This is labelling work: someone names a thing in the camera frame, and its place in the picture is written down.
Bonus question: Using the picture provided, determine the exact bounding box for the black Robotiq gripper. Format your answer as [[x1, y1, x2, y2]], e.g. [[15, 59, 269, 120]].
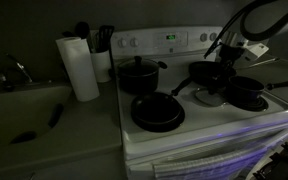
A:
[[208, 45, 244, 95]]

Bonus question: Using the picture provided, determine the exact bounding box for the glass saucepan lid with knob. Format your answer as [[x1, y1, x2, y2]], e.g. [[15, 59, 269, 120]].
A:
[[194, 85, 227, 108]]

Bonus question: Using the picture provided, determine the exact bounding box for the white electric stove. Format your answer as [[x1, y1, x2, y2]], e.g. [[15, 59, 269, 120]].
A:
[[109, 26, 288, 180]]

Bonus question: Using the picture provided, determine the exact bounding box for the large pot lid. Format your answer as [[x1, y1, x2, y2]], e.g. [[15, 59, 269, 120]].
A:
[[117, 55, 161, 77]]

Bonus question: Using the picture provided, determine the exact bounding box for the large black pot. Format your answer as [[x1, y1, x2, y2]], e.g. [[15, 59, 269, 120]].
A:
[[107, 60, 169, 94]]

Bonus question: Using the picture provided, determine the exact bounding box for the small black saucepan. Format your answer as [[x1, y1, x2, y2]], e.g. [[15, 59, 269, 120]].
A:
[[226, 75, 288, 103]]

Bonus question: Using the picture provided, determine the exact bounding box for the white utensil holder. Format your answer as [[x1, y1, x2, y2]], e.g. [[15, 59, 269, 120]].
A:
[[89, 49, 113, 84]]

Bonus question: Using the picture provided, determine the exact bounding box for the black slotted spatula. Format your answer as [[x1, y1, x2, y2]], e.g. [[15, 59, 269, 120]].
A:
[[98, 24, 116, 54]]

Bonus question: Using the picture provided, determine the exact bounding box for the white paper towel roll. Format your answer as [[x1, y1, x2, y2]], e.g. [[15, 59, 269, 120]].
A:
[[55, 36, 101, 103]]

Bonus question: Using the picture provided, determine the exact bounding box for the black ladle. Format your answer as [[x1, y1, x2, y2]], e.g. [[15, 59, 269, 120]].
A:
[[74, 21, 92, 53]]

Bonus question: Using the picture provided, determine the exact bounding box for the black oblong utensil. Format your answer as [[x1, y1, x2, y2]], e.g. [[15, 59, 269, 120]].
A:
[[47, 103, 65, 129]]

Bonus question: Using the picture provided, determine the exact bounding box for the kitchen sink basin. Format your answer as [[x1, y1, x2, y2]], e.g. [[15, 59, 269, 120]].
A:
[[0, 82, 73, 154]]

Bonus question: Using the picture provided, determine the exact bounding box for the metal sink faucet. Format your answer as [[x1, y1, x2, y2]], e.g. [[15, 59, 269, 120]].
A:
[[4, 53, 34, 84]]

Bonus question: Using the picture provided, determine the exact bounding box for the dark sink sprayer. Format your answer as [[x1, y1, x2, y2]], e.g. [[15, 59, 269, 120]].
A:
[[0, 72, 16, 93]]

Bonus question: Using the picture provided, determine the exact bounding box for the frying pan with steel handle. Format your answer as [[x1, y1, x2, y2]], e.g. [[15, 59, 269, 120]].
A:
[[187, 57, 281, 89]]

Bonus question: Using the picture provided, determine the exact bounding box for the white wrist mount plate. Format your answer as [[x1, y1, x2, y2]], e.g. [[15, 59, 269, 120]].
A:
[[222, 31, 271, 63]]

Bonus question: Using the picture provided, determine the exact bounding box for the thin black cable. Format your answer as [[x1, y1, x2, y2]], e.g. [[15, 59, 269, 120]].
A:
[[203, 0, 278, 60]]

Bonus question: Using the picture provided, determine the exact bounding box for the thick black cable hose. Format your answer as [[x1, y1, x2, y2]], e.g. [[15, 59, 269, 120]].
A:
[[239, 0, 288, 42]]

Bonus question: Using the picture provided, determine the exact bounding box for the black frying pan black handle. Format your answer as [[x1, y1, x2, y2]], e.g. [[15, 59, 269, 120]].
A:
[[130, 75, 193, 125]]

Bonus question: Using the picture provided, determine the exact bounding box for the black metal equipment frame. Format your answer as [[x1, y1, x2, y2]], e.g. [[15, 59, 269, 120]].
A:
[[252, 141, 288, 180]]

